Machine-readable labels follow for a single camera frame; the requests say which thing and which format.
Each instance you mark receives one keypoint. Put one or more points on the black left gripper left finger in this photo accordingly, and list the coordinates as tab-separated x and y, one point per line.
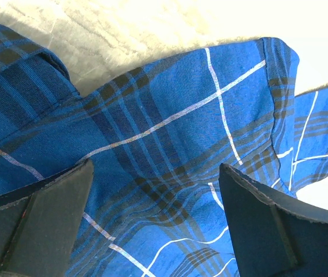
39	223

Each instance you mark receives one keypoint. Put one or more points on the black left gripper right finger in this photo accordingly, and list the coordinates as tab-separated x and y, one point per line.
272	233

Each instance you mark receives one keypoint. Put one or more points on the blue plaid long sleeve shirt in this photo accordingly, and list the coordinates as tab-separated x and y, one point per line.
157	136

